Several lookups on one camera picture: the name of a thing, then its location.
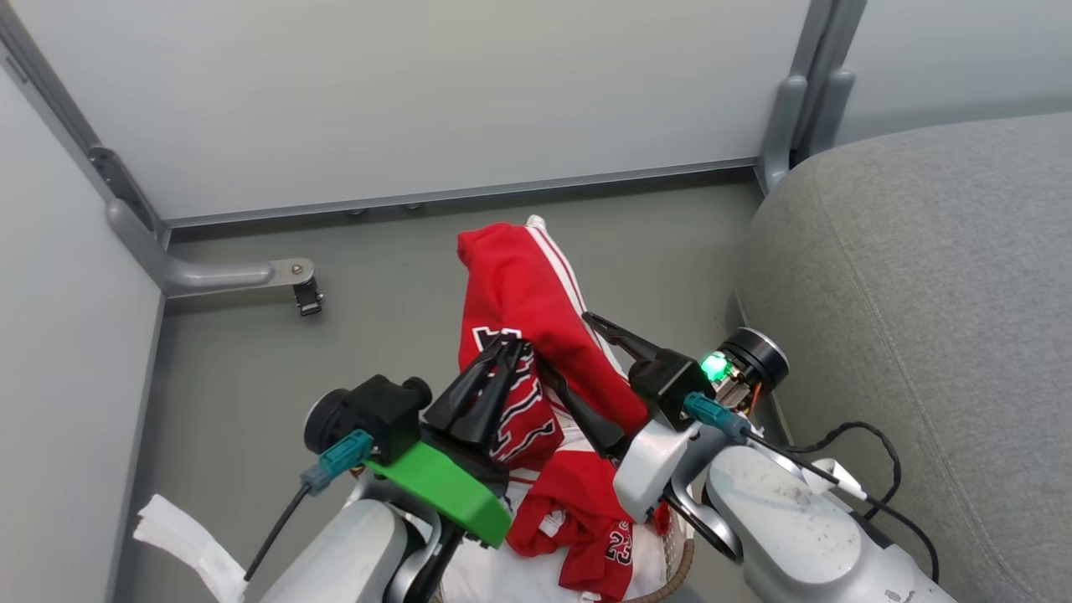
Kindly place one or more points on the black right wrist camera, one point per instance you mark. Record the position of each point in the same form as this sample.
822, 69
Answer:
670, 381

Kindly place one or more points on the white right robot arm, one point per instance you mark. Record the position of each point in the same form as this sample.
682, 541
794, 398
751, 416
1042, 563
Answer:
796, 536

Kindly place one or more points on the grey partition foot bracket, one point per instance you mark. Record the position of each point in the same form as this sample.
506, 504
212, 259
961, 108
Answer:
209, 274

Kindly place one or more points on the grey partition bottom rail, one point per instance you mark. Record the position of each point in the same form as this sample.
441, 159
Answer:
461, 193

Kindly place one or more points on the grey partition post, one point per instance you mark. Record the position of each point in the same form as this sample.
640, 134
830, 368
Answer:
796, 109

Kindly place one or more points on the white cloth strip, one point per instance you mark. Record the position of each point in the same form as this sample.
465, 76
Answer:
188, 540

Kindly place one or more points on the red garment with white stripes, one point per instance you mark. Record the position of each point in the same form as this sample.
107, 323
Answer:
519, 293

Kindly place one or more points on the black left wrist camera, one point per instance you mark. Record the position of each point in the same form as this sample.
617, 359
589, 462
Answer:
377, 414

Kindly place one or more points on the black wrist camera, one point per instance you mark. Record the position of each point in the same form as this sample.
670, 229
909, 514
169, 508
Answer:
670, 381
377, 414

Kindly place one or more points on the grey fabric sofa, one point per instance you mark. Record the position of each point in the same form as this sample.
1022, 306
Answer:
938, 335

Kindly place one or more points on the wicker laundry basket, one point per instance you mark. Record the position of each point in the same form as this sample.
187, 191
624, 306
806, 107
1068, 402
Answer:
677, 561

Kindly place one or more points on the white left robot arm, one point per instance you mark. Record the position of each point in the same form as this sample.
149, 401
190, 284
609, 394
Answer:
343, 553

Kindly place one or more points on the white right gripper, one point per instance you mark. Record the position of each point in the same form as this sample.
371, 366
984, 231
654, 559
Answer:
657, 465

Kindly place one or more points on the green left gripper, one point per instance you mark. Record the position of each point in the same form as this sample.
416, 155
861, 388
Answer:
444, 490

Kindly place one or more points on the red jersey with number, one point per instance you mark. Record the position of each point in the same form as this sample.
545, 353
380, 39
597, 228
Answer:
586, 519

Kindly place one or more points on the black caster wheel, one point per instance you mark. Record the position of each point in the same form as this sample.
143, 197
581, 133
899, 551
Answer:
307, 297

